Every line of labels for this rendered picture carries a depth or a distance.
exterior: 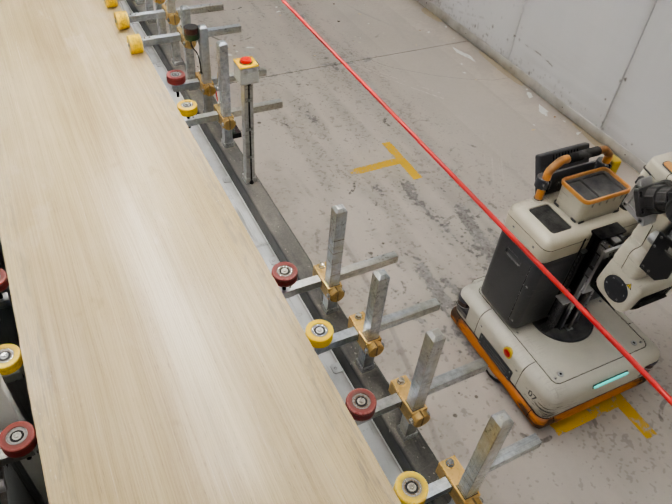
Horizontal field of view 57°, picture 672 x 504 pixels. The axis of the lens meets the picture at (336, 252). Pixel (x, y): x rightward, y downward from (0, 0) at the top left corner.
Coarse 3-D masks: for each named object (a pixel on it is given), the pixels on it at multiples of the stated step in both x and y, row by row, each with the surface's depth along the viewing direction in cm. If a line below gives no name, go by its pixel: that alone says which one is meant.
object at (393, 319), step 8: (416, 304) 193; (424, 304) 193; (432, 304) 194; (400, 312) 190; (408, 312) 191; (416, 312) 191; (424, 312) 193; (384, 320) 188; (392, 320) 188; (400, 320) 189; (408, 320) 192; (352, 328) 185; (384, 328) 188; (336, 336) 182; (344, 336) 182; (352, 336) 183; (336, 344) 182; (320, 352) 180
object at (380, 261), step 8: (376, 256) 210; (384, 256) 210; (392, 256) 211; (352, 264) 206; (360, 264) 207; (368, 264) 207; (376, 264) 208; (384, 264) 210; (344, 272) 204; (352, 272) 205; (360, 272) 207; (304, 280) 200; (312, 280) 200; (320, 280) 200; (280, 288) 197; (288, 288) 197; (296, 288) 197; (304, 288) 199; (312, 288) 201; (288, 296) 197
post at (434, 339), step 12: (432, 336) 145; (444, 336) 145; (432, 348) 146; (420, 360) 153; (432, 360) 150; (420, 372) 154; (432, 372) 154; (420, 384) 156; (408, 396) 165; (420, 396) 161; (408, 432) 174
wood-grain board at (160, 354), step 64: (0, 0) 306; (64, 0) 311; (0, 64) 264; (64, 64) 268; (128, 64) 272; (0, 128) 232; (64, 128) 235; (128, 128) 238; (0, 192) 207; (64, 192) 209; (128, 192) 212; (192, 192) 214; (64, 256) 189; (128, 256) 191; (192, 256) 193; (256, 256) 195; (64, 320) 172; (128, 320) 174; (192, 320) 175; (256, 320) 177; (64, 384) 158; (128, 384) 159; (192, 384) 161; (256, 384) 162; (320, 384) 163; (64, 448) 146; (128, 448) 147; (192, 448) 148; (256, 448) 149; (320, 448) 151
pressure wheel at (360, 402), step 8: (352, 392) 162; (360, 392) 162; (368, 392) 162; (352, 400) 160; (360, 400) 160; (368, 400) 161; (352, 408) 158; (360, 408) 159; (368, 408) 159; (352, 416) 159; (360, 416) 158; (368, 416) 159
